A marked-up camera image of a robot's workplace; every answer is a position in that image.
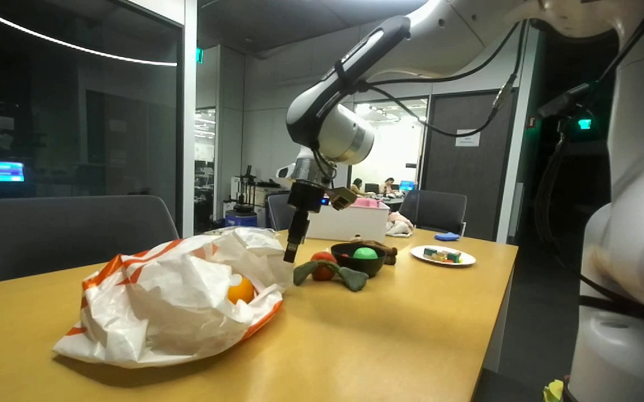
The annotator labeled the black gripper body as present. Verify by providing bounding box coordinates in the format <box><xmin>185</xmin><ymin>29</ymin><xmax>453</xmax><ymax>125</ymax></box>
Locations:
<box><xmin>287</xmin><ymin>180</ymin><xmax>327</xmax><ymax>218</ymax></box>

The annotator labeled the orange fruit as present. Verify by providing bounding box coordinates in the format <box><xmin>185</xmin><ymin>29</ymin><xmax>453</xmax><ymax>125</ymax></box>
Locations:
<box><xmin>225</xmin><ymin>276</ymin><xmax>259</xmax><ymax>307</ymax></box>

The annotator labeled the white orange plastic bag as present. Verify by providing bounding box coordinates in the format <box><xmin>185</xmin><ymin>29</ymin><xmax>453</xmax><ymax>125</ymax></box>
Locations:
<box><xmin>51</xmin><ymin>225</ymin><xmax>295</xmax><ymax>371</ymax></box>

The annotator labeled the blue container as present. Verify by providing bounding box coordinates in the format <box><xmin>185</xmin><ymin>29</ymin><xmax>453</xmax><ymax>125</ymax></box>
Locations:
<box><xmin>223</xmin><ymin>211</ymin><xmax>259</xmax><ymax>230</ymax></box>

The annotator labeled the black bowl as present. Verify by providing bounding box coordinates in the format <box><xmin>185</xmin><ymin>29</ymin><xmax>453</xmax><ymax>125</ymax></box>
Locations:
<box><xmin>329</xmin><ymin>240</ymin><xmax>386</xmax><ymax>280</ymax></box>

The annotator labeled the dark office chair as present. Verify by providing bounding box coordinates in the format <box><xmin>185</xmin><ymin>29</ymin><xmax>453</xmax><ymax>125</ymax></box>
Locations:
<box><xmin>397</xmin><ymin>187</ymin><xmax>469</xmax><ymax>237</ymax></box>
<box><xmin>264</xmin><ymin>190</ymin><xmax>297</xmax><ymax>233</ymax></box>

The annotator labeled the red toy tomato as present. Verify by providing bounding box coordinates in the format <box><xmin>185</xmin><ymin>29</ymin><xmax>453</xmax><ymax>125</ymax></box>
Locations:
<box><xmin>309</xmin><ymin>251</ymin><xmax>340</xmax><ymax>284</ymax></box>

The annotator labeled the white box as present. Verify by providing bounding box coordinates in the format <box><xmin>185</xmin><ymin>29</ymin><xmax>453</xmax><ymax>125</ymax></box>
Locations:
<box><xmin>307</xmin><ymin>204</ymin><xmax>392</xmax><ymax>241</ymax></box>

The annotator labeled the pink item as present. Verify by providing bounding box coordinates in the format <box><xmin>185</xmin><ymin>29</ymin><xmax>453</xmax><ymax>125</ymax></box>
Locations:
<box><xmin>350</xmin><ymin>195</ymin><xmax>383</xmax><ymax>212</ymax></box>

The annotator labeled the green ball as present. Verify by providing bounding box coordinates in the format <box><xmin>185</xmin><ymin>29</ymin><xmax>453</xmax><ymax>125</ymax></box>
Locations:
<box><xmin>350</xmin><ymin>247</ymin><xmax>383</xmax><ymax>263</ymax></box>

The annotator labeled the green food on plate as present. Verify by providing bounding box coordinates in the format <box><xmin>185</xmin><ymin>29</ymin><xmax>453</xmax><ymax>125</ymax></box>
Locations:
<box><xmin>420</xmin><ymin>247</ymin><xmax>463</xmax><ymax>263</ymax></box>

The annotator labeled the white plate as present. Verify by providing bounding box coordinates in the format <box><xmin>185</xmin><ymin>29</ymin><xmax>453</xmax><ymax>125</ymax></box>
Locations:
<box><xmin>410</xmin><ymin>243</ymin><xmax>478</xmax><ymax>270</ymax></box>

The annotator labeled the dark door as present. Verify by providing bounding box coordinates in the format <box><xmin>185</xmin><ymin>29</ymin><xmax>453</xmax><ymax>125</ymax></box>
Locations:
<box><xmin>420</xmin><ymin>90</ymin><xmax>519</xmax><ymax>243</ymax></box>

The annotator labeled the white paper sign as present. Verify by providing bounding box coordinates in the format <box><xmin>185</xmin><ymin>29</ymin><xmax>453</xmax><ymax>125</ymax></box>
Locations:
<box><xmin>453</xmin><ymin>131</ymin><xmax>482</xmax><ymax>150</ymax></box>

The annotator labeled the wide grey office chair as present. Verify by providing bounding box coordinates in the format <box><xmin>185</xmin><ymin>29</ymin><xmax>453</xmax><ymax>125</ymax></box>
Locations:
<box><xmin>0</xmin><ymin>195</ymin><xmax>182</xmax><ymax>289</ymax></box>

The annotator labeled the blue lit monitor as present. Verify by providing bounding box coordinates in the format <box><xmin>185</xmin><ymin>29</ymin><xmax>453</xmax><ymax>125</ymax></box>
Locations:
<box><xmin>0</xmin><ymin>158</ymin><xmax>27</xmax><ymax>185</ymax></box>

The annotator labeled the yellow green tag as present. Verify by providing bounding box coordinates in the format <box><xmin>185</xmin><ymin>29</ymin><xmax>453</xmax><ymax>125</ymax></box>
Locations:
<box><xmin>542</xmin><ymin>377</ymin><xmax>568</xmax><ymax>402</ymax></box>

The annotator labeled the olive wrist camera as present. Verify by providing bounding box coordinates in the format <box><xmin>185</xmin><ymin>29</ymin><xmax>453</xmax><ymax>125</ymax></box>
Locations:
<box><xmin>325</xmin><ymin>185</ymin><xmax>359</xmax><ymax>212</ymax></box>

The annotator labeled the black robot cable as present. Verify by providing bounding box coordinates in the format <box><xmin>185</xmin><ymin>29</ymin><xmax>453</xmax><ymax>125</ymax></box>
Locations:
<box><xmin>350</xmin><ymin>21</ymin><xmax>528</xmax><ymax>142</ymax></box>

